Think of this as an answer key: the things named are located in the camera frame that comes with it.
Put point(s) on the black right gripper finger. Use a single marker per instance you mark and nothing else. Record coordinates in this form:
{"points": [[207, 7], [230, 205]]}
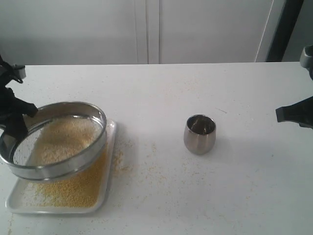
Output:
{"points": [[301, 113]]}

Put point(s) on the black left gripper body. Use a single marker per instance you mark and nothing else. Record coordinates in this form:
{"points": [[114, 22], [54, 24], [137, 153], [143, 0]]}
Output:
{"points": [[7, 74]]}

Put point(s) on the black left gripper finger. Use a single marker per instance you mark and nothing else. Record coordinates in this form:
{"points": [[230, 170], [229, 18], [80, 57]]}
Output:
{"points": [[24, 108], [13, 125]]}

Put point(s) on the round stainless steel sieve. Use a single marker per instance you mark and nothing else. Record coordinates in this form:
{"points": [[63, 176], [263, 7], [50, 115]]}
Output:
{"points": [[62, 139]]}

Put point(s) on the stainless steel cup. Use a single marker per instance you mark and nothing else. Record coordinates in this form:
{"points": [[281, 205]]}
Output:
{"points": [[199, 134]]}

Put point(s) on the white rectangular plastic tray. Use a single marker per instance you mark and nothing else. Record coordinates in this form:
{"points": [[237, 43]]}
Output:
{"points": [[80, 194]]}

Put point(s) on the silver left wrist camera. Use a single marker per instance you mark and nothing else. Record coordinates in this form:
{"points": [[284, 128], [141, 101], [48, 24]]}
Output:
{"points": [[19, 73]]}

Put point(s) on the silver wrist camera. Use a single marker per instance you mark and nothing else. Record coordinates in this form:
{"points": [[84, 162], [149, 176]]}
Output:
{"points": [[19, 73], [306, 59]]}

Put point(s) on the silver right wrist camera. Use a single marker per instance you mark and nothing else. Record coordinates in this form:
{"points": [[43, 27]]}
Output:
{"points": [[306, 59]]}

